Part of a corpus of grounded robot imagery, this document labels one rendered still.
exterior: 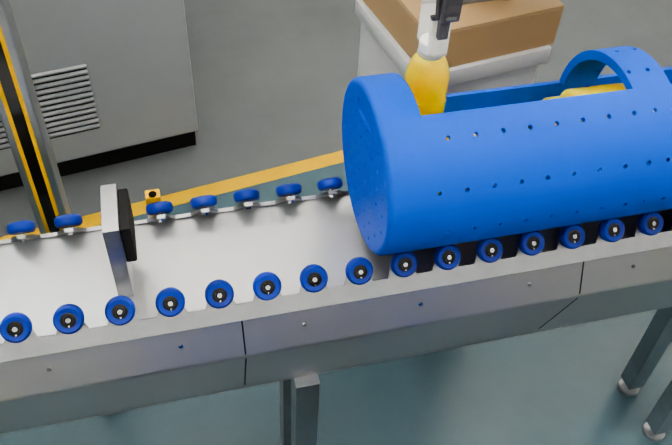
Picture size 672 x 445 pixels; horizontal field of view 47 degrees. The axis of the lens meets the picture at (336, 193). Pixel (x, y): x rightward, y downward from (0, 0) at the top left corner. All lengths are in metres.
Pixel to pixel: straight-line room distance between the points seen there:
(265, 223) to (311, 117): 1.70
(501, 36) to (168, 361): 0.91
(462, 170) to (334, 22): 2.50
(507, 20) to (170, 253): 0.81
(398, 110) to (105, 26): 1.53
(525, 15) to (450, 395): 1.11
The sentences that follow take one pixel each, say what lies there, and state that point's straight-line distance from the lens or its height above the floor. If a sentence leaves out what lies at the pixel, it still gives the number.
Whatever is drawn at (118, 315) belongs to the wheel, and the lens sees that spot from 1.23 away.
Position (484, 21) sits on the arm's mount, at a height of 1.09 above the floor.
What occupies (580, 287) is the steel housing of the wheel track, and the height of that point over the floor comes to 0.86.
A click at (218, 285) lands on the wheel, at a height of 0.98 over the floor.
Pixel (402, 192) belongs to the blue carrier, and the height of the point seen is 1.16.
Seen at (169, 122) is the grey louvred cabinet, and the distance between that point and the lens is 2.78.
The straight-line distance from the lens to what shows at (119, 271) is 1.24.
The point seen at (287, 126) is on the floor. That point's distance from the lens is 2.99.
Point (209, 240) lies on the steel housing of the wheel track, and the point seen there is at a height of 0.93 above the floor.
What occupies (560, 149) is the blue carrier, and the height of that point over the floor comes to 1.18.
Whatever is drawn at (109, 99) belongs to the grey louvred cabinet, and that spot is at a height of 0.31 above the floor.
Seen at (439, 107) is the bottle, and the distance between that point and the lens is 1.23.
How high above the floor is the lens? 1.93
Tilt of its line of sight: 45 degrees down
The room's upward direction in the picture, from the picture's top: 3 degrees clockwise
